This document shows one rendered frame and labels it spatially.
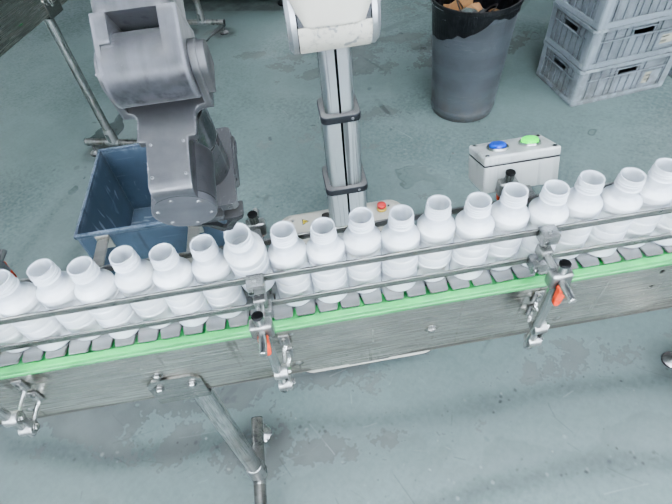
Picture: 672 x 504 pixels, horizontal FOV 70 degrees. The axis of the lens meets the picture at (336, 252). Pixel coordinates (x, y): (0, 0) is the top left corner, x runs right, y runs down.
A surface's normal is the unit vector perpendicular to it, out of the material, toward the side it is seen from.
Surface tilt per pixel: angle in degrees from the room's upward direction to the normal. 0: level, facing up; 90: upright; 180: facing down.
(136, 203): 90
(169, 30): 44
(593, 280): 90
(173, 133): 19
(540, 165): 70
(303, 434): 0
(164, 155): 23
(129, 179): 90
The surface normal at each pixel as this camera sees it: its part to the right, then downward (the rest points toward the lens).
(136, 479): -0.08, -0.64
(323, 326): 0.15, 0.75
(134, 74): 0.11, 0.46
